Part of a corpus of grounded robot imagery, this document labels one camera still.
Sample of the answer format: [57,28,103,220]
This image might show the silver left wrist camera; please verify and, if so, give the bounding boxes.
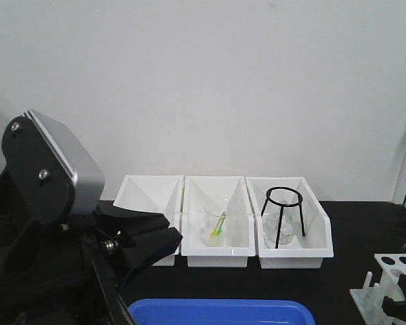
[1,110,105,225]

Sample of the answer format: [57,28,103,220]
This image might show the blue plastic tray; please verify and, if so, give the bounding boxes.
[129,299,315,324]

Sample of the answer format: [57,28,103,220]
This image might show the yellow green stirrers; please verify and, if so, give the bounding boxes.
[210,211,227,237]

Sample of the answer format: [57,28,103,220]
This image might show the white test tube rack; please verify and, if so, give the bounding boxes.
[350,253,406,324]

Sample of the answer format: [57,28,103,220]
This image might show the right white storage bin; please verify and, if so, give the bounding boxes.
[245,177,334,269]

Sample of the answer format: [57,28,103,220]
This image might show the middle white storage bin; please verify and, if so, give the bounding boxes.
[181,176,256,268]

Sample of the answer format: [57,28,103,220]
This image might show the white storage bin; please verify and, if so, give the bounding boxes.
[245,177,334,269]
[112,174,185,267]
[181,176,256,268]

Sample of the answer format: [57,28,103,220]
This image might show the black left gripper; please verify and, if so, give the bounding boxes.
[53,200,183,324]

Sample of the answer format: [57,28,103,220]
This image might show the glass flask in right bin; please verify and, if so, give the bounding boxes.
[262,202,299,248]

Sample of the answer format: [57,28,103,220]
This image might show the beaker in middle bin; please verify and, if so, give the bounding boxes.
[202,198,236,248]

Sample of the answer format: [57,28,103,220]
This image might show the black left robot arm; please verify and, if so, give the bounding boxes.
[0,168,182,324]

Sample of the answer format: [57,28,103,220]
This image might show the left white storage bin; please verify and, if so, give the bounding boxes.
[112,174,185,267]

